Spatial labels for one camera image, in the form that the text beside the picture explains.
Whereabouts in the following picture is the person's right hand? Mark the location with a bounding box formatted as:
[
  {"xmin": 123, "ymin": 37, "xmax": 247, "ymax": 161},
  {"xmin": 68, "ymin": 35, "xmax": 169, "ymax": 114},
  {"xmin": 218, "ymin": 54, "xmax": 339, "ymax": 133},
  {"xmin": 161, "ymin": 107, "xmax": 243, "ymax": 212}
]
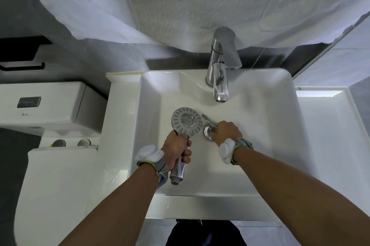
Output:
[{"xmin": 211, "ymin": 121, "xmax": 243, "ymax": 148}]

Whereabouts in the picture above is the person's left hand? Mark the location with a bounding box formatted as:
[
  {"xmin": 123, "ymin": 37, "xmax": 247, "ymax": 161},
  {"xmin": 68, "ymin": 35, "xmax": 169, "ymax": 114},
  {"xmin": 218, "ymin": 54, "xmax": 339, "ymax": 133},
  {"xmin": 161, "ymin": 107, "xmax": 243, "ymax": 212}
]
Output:
[{"xmin": 160, "ymin": 131, "xmax": 192, "ymax": 171}]

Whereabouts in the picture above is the chrome handheld shower head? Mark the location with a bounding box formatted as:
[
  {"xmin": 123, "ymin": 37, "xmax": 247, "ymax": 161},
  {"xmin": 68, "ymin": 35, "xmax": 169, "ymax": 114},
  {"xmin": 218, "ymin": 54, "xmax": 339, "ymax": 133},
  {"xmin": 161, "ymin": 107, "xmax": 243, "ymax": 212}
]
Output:
[{"xmin": 169, "ymin": 107, "xmax": 203, "ymax": 186}]

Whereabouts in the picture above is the person's left forearm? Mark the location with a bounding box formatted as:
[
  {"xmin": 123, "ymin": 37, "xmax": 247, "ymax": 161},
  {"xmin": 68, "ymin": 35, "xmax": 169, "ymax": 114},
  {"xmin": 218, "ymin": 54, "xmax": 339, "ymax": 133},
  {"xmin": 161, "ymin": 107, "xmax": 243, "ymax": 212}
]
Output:
[{"xmin": 59, "ymin": 164, "xmax": 177, "ymax": 246}]

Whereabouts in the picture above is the person's right forearm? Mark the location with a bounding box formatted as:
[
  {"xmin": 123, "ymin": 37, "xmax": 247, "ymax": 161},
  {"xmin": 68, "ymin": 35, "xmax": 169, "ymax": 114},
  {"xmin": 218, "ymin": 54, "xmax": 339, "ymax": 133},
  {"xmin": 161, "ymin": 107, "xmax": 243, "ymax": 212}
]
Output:
[{"xmin": 232, "ymin": 148, "xmax": 370, "ymax": 246}]

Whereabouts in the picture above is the chrome sink drain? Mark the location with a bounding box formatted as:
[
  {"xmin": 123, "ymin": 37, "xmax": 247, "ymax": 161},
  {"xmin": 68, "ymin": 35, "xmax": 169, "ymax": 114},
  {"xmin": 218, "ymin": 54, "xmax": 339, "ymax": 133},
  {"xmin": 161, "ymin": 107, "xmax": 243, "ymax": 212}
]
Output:
[{"xmin": 203, "ymin": 126, "xmax": 217, "ymax": 141}]

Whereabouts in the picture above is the white ceramic sink basin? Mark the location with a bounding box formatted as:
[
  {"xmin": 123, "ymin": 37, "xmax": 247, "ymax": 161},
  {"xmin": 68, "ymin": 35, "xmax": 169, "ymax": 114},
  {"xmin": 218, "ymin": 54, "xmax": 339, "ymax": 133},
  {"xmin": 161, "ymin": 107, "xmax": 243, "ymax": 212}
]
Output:
[{"xmin": 128, "ymin": 68, "xmax": 318, "ymax": 198}]

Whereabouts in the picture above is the chrome sink faucet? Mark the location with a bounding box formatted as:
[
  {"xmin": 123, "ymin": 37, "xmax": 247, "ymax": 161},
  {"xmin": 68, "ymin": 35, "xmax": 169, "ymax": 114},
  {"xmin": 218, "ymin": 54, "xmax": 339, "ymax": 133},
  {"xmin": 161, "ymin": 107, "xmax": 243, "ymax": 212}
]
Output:
[{"xmin": 205, "ymin": 27, "xmax": 243, "ymax": 103}]

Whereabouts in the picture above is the person's dark clothing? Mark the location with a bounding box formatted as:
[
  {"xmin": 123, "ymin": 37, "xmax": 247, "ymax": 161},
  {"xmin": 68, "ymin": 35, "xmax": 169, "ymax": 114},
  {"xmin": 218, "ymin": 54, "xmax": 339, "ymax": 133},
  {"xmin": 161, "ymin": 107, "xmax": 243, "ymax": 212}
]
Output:
[{"xmin": 166, "ymin": 219, "xmax": 248, "ymax": 246}]

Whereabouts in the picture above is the white toilet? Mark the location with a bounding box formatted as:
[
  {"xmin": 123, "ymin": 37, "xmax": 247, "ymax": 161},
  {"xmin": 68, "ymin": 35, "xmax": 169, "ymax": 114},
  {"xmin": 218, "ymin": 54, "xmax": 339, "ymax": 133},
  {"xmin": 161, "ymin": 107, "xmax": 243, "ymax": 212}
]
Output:
[{"xmin": 0, "ymin": 81, "xmax": 109, "ymax": 246}]

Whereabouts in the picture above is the white cloth sheet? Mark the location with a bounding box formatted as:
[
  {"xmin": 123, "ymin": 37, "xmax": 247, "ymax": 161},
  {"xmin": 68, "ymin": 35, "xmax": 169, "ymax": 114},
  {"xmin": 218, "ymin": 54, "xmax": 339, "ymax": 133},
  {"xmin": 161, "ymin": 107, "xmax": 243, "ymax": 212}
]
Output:
[{"xmin": 9, "ymin": 0, "xmax": 370, "ymax": 52}]

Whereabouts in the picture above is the chrome toilet flush button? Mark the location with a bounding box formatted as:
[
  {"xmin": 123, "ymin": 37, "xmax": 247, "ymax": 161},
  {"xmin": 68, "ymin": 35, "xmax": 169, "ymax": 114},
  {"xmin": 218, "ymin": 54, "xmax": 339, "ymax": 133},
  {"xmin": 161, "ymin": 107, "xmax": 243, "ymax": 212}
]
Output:
[{"xmin": 17, "ymin": 96, "xmax": 42, "ymax": 108}]

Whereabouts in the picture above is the black toilet paper holder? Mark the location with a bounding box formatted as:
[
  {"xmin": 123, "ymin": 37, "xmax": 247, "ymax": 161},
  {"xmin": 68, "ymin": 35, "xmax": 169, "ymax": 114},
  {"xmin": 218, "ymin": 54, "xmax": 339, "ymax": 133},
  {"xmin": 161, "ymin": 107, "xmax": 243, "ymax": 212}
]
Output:
[{"xmin": 0, "ymin": 36, "xmax": 53, "ymax": 71}]

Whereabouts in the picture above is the white wrist tracker grey strap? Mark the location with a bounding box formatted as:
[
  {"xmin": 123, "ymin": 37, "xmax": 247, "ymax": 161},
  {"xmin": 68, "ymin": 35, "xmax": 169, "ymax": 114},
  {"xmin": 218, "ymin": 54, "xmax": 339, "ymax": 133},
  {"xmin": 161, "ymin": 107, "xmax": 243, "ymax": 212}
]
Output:
[
  {"xmin": 219, "ymin": 137, "xmax": 254, "ymax": 166},
  {"xmin": 136, "ymin": 145, "xmax": 170, "ymax": 189}
]

